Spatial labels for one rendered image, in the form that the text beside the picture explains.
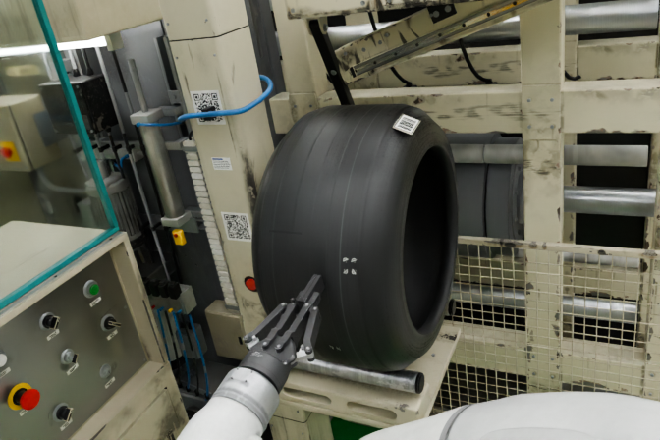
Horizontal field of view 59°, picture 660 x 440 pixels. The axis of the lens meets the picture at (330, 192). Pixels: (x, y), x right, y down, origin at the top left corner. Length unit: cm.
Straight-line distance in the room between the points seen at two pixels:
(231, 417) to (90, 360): 67
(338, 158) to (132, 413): 80
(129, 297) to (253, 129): 51
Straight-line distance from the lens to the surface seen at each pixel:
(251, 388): 88
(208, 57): 125
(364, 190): 104
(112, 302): 147
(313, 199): 107
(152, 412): 158
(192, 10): 125
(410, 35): 147
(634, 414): 39
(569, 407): 41
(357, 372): 136
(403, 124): 114
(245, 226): 137
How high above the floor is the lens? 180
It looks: 24 degrees down
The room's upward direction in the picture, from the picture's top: 10 degrees counter-clockwise
